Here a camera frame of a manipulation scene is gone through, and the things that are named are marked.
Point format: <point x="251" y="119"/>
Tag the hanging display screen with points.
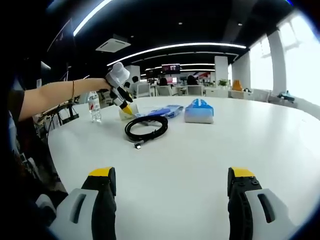
<point x="171" y="68"/>

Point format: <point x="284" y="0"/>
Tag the blue-lid wet wipes pack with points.
<point x="162" y="110"/>

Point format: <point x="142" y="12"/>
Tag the straight ceiling light strip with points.
<point x="92" y="16"/>

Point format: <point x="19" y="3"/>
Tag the black desk frame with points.
<point x="70" y="115"/>

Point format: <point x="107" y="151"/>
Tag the orange bag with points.
<point x="237" y="85"/>

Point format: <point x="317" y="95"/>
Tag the row of white office chairs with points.
<point x="165" y="90"/>

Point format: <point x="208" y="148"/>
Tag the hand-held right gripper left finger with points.
<point x="103" y="200"/>

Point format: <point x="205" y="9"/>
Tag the white paper cup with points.
<point x="123" y="117"/>

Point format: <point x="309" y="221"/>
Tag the teal object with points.
<point x="286" y="96"/>

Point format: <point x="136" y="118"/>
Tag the long curved ceiling light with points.
<point x="187" y="45"/>

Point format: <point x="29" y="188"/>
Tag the ceiling air conditioner vent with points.
<point x="113" y="45"/>

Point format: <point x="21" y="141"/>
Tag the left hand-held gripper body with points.
<point x="117" y="75"/>

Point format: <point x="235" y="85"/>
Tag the white tabletop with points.
<point x="175" y="200"/>

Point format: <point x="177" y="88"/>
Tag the large dark hanging panel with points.
<point x="62" y="35"/>

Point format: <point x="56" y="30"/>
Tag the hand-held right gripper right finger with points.
<point x="241" y="200"/>

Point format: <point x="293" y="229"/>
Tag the potted green plant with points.
<point x="223" y="83"/>

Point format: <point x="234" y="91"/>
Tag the clear plastic water bottle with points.
<point x="95" y="107"/>

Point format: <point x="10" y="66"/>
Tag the person's dark shirt sleeve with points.
<point x="16" y="105"/>

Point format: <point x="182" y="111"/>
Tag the blue tissue pack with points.
<point x="198" y="112"/>

